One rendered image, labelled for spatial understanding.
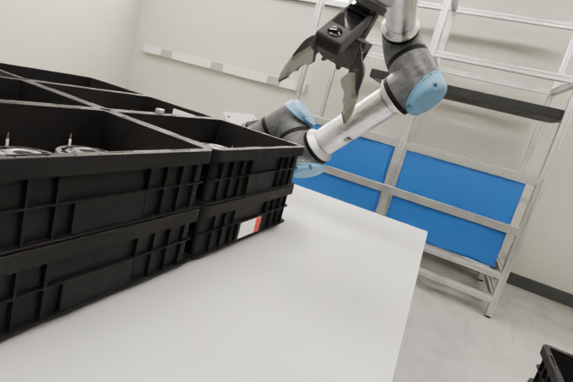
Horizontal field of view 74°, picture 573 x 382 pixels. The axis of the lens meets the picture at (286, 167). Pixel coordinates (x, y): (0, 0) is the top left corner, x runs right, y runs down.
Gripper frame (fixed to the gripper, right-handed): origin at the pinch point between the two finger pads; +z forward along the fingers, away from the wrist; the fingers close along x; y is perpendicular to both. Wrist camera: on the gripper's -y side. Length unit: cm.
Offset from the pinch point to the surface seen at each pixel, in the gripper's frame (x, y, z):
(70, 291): 6.7, -38.4, 27.5
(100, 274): 6.3, -34.0, 27.2
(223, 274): -4.6, -13.3, 33.3
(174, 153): 9.6, -21.6, 11.7
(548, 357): -77, 29, 30
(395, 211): -43, 185, 85
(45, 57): 296, 190, 156
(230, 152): 7.2, -7.0, 14.1
